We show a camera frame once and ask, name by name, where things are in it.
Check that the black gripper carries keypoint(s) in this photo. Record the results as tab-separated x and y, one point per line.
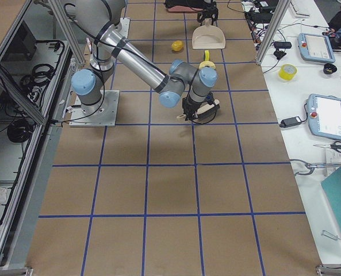
207	13
189	108

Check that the beige brush black bristles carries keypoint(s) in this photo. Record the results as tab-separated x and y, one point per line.
206	110

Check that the beige plastic dustpan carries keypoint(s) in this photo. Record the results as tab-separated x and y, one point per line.
208	36

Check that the bin with black bag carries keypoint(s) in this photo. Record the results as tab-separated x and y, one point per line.
178	6

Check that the yellow potato toy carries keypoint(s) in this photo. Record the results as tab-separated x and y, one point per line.
177	46

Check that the pale melon slice toy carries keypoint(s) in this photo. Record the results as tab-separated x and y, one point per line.
208	64

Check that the yellow tape roll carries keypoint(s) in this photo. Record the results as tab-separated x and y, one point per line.
287	72

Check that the black power adapter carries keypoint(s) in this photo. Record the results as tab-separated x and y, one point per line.
290	122

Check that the blue teach pendant far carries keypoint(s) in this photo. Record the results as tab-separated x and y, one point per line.
315	48

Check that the blue teach pendant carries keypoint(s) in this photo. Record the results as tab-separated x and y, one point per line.
324	116
315	48

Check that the small black bowl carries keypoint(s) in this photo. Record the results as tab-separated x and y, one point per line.
329	69

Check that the blue teach pendant near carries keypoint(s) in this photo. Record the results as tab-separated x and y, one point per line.
324	116

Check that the black scissors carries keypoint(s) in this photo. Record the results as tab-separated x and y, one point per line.
335	145

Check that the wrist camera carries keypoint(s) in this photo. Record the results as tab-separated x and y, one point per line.
210	99

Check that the aluminium frame post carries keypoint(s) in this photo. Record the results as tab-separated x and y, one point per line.
271	30

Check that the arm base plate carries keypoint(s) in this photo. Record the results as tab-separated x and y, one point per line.
98	115
123	28

